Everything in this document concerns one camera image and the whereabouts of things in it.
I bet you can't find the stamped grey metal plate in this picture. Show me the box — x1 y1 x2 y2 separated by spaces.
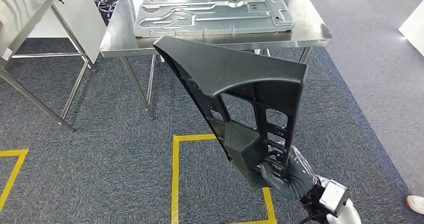
133 0 296 39

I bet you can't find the white cabinet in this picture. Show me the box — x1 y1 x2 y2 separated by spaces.
28 0 108 64

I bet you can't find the white board panel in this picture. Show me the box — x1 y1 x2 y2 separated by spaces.
398 8 424 57

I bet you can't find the yellow floor tape square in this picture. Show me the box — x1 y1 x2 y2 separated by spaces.
170 134 278 224
0 149 30 213

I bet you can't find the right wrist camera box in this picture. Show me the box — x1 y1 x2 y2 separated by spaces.
318 179 351 217

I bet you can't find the stainless steel workbench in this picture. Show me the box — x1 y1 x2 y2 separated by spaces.
99 0 334 121

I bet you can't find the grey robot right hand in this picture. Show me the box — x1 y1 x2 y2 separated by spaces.
259 142 319 202

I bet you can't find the person's foot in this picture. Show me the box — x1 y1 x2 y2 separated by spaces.
405 195 424 216

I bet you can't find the black plastic panel part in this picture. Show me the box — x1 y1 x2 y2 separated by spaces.
152 35 309 190

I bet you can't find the stainless steel side table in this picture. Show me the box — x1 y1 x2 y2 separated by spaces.
0 0 99 133

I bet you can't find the black camera cable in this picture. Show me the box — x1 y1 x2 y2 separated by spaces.
297 212 324 224

